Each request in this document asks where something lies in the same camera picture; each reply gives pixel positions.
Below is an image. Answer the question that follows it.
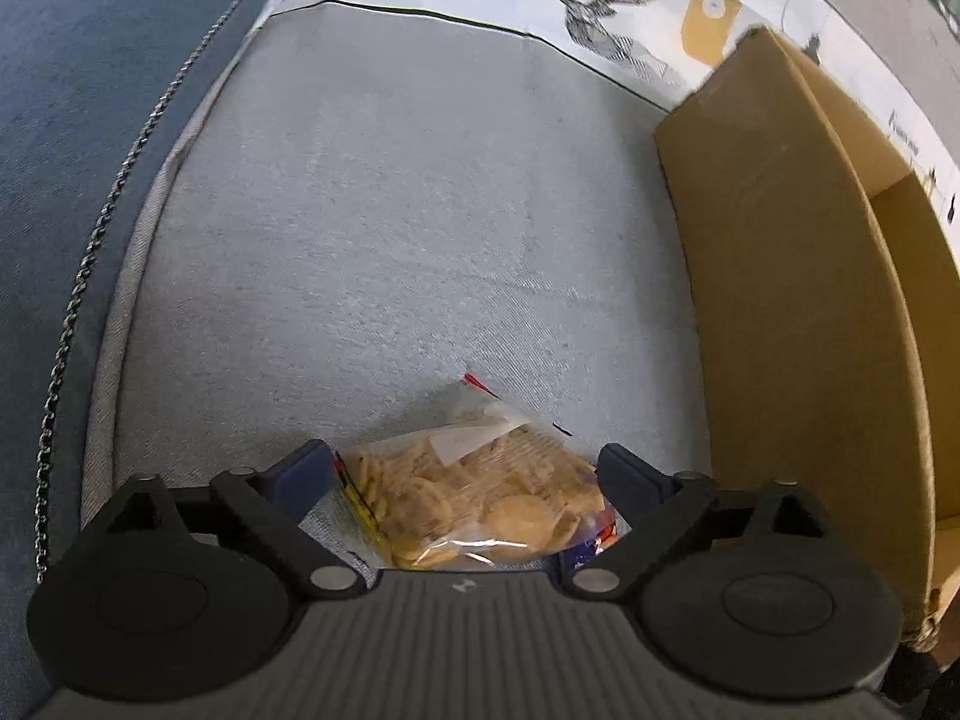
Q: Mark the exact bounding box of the open cardboard box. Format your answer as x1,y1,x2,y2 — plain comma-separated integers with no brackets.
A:
654,28,958,644

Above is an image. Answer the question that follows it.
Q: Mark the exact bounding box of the grey printed sofa cover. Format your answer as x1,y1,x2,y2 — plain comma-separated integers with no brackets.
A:
254,0,960,226

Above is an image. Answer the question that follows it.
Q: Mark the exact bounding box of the clear bag of crackers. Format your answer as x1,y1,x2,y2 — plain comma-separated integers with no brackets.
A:
301,374,622,578

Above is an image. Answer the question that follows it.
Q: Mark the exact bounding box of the blue sofa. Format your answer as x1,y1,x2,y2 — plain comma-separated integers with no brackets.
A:
2,0,265,718

